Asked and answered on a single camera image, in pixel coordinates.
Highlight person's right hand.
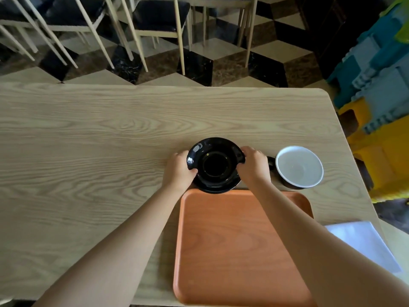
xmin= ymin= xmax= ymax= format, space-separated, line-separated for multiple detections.
xmin=236 ymin=146 xmax=272 ymax=190

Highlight person's left hand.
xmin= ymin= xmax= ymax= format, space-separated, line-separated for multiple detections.
xmin=162 ymin=150 xmax=199 ymax=195

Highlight black glossy saucer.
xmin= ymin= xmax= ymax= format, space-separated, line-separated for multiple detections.
xmin=192 ymin=176 xmax=242 ymax=194
xmin=187 ymin=137 xmax=246 ymax=186

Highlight person's left forearm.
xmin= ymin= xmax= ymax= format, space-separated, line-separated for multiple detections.
xmin=32 ymin=185 xmax=192 ymax=307

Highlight person's right forearm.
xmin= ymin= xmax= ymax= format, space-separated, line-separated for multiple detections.
xmin=248 ymin=181 xmax=409 ymax=307

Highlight white saucer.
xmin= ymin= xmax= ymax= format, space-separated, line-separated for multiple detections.
xmin=275 ymin=146 xmax=324 ymax=188

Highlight orange wooden tray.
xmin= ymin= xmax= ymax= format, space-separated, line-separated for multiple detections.
xmin=173 ymin=189 xmax=315 ymax=307

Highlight yellow plastic block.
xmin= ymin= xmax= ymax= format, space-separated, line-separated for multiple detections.
xmin=338 ymin=98 xmax=409 ymax=203

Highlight white-legged chair with black seat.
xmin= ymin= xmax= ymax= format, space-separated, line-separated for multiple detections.
xmin=42 ymin=0 xmax=115 ymax=70
xmin=0 ymin=0 xmax=79 ymax=69
xmin=104 ymin=0 xmax=193 ymax=76
xmin=189 ymin=0 xmax=259 ymax=68

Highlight white paper sheet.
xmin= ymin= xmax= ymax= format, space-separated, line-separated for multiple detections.
xmin=324 ymin=221 xmax=402 ymax=274

